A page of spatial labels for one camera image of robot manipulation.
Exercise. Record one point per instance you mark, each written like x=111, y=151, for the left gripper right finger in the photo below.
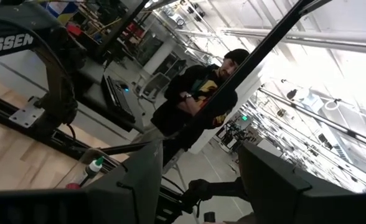
x=295, y=202

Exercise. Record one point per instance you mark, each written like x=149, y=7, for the clear plastic bin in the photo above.
x=86, y=154

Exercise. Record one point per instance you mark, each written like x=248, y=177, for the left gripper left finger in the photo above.
x=77, y=205

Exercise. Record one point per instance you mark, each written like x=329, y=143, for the backlit keyboard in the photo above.
x=117, y=96

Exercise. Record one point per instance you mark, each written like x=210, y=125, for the blue box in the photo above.
x=58, y=9

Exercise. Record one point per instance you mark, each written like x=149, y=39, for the green exit sign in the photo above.
x=244, y=118

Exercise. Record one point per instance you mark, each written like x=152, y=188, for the black aluminium table frame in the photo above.
x=264, y=46

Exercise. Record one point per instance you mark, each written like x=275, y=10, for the white chair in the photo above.
x=153, y=85

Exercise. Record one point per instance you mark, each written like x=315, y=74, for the red food coloring bottle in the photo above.
x=73, y=186

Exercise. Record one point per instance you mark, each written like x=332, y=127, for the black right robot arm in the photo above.
x=2, y=43

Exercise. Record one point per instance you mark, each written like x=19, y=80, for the person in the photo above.
x=183, y=102

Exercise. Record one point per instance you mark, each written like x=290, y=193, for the black stand pole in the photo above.
x=120, y=28

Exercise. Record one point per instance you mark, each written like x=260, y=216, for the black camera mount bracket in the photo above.
x=214, y=189

